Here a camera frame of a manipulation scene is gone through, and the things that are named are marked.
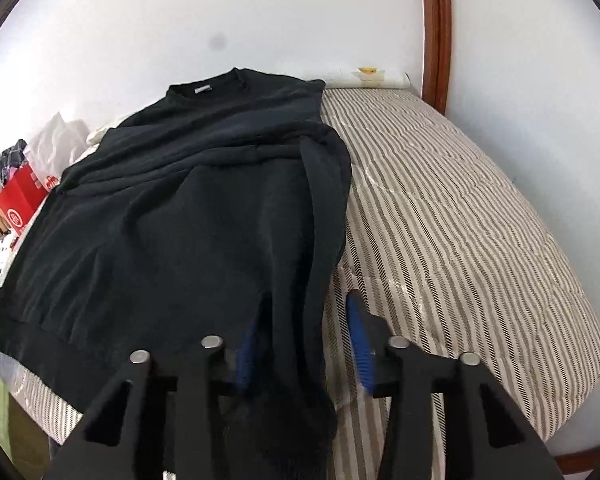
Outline red paper shopping bag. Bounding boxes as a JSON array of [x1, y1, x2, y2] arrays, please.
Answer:
[[0, 165, 59, 235]]

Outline plaid dark cloth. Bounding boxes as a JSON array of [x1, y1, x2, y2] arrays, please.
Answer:
[[0, 139, 27, 190]]

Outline striped bed quilt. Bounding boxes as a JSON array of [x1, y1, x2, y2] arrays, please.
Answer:
[[0, 84, 600, 480]]

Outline black sweater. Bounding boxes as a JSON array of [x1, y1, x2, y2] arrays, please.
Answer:
[[0, 68, 351, 479]]

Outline white Miniso plastic bag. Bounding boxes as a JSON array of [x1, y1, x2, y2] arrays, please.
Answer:
[[23, 114, 90, 191]]

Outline wooden door frame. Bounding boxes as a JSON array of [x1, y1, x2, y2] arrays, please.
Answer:
[[422, 0, 453, 115]]

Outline white patterned pillow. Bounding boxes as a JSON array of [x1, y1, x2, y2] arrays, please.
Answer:
[[323, 67, 412, 89]]

